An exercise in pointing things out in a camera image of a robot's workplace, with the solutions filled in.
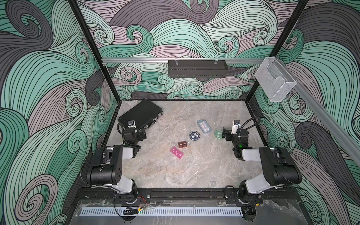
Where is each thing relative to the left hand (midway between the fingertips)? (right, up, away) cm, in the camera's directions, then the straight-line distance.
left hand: (135, 129), depth 94 cm
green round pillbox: (+58, -4, +3) cm, 58 cm away
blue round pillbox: (+41, -5, +3) cm, 41 cm away
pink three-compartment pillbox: (+28, -14, -6) cm, 32 cm away
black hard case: (+3, +10, +10) cm, 14 cm away
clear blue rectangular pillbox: (+49, +1, +7) cm, 49 cm away
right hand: (+65, +1, -1) cm, 65 cm away
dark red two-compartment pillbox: (+32, -10, -2) cm, 34 cm away
